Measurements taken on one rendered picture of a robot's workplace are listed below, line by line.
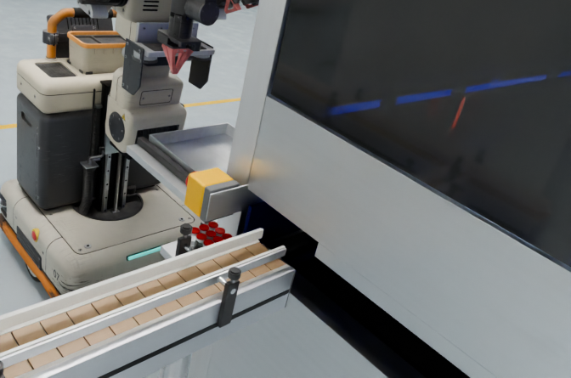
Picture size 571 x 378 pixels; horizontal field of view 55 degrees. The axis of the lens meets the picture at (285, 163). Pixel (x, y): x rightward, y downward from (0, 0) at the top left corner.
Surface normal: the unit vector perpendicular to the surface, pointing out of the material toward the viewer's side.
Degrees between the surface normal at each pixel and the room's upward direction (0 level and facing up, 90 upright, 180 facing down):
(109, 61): 92
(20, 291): 0
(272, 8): 90
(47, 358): 0
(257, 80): 90
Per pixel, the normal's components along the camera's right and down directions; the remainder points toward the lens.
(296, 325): -0.71, 0.17
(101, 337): 0.21, -0.88
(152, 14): 0.64, 0.57
